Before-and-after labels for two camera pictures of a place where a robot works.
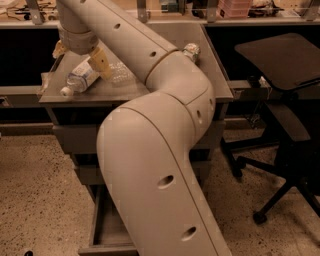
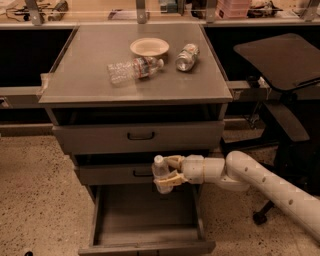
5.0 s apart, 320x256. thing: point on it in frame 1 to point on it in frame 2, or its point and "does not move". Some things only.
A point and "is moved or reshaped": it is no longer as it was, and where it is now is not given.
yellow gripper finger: (99, 61) to (171, 180)
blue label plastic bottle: (80, 78) is moved or reshaped
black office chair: (288, 64) does not move
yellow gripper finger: (59, 49) to (175, 161)
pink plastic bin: (233, 9) does not move
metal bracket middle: (142, 11) does not move
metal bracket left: (33, 5) does not move
